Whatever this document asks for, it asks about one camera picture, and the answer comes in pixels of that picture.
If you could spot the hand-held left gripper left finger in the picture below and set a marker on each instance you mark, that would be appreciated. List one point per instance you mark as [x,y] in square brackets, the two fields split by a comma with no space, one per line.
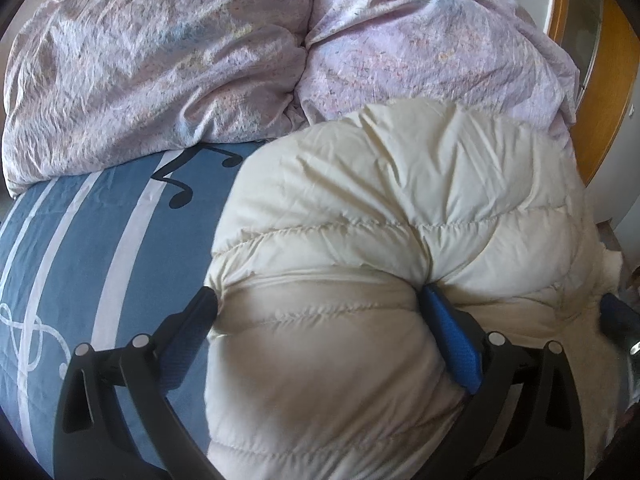
[184,347]

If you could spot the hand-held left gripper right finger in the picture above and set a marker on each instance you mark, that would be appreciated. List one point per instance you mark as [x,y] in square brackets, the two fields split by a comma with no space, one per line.
[450,332]

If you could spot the lilac crinkled duvet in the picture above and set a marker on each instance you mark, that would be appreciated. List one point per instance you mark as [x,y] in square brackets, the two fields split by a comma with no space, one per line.
[175,60]

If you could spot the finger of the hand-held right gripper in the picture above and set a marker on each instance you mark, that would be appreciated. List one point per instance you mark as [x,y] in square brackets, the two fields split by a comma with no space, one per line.
[616,314]

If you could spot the orange wooden furniture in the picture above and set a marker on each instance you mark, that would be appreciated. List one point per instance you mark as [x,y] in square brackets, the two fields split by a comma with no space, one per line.
[607,90]

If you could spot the blue white-striped bed sheet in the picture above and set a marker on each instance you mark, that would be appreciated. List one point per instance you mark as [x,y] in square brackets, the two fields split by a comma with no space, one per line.
[100,220]

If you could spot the cream quilted down jacket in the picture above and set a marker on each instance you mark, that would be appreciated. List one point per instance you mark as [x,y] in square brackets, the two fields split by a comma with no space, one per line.
[350,260]

